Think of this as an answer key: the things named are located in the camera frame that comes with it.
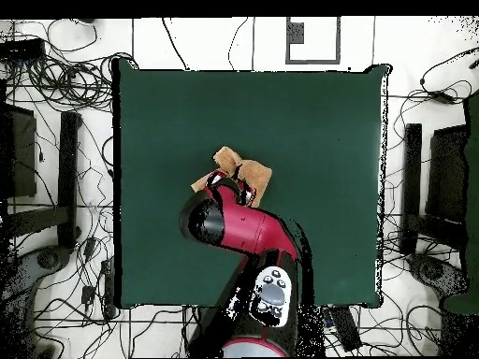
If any tan terry towel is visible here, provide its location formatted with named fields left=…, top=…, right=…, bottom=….
left=190, top=146, right=273, bottom=208

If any dark green table cloth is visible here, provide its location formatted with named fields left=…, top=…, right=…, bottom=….
left=111, top=63, right=393, bottom=309

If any black T-shaped stand base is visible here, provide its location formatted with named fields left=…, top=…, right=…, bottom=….
left=3, top=110, right=82, bottom=250
left=399, top=122, right=469, bottom=256

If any black power strip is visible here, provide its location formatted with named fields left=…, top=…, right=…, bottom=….
left=100, top=257, right=118, bottom=320
left=330, top=306, right=363, bottom=352
left=0, top=37, right=47, bottom=61

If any small gray square box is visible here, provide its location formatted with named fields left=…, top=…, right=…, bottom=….
left=286, top=22, right=305, bottom=45

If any black rectangular box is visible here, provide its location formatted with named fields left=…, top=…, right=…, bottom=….
left=425, top=124, right=470, bottom=223
left=0, top=103, right=37, bottom=199

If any gray stand base black knob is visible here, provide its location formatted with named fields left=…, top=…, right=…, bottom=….
left=406, top=252, right=471, bottom=300
left=0, top=244, right=74, bottom=358

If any dark green fabric sheet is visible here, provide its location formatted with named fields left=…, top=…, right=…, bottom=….
left=443, top=93, right=479, bottom=315

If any gray square frame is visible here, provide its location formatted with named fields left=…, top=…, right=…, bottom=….
left=284, top=16, right=342, bottom=65

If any black cable tangle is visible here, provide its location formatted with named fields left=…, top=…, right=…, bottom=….
left=7, top=51, right=139, bottom=113

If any black inline cable adapter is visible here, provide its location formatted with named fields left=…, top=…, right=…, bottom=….
left=429, top=91, right=456, bottom=105

